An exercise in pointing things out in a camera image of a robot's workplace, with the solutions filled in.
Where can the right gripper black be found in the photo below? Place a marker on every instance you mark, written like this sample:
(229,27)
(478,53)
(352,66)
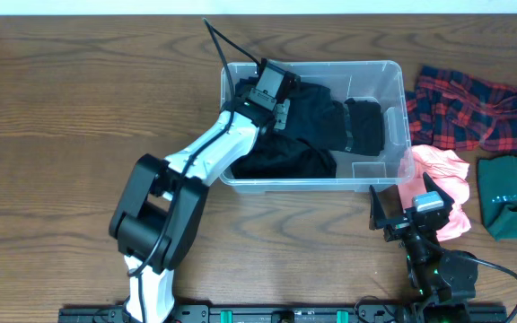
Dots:
(398,225)

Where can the pink folded garment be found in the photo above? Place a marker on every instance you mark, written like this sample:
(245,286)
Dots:
(448,172)

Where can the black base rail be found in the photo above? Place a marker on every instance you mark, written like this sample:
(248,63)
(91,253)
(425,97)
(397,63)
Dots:
(364,312)

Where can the black jeans with zipper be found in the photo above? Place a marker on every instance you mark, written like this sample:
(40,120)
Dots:
(280,157)

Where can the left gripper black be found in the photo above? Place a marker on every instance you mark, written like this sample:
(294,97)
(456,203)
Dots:
(283,115)

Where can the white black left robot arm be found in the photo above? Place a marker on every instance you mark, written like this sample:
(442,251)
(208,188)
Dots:
(158,214)

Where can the red plaid flannel shirt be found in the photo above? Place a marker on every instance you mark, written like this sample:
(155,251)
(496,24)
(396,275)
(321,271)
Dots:
(451,110)

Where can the clear plastic storage bin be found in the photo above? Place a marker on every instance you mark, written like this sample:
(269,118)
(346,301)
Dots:
(378,81)

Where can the green folded garment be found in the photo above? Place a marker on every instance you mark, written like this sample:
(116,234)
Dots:
(497,193)

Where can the dark garment with tape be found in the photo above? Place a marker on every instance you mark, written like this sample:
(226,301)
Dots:
(313,121)

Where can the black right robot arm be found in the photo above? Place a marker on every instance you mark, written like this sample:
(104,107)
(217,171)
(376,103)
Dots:
(446,280)

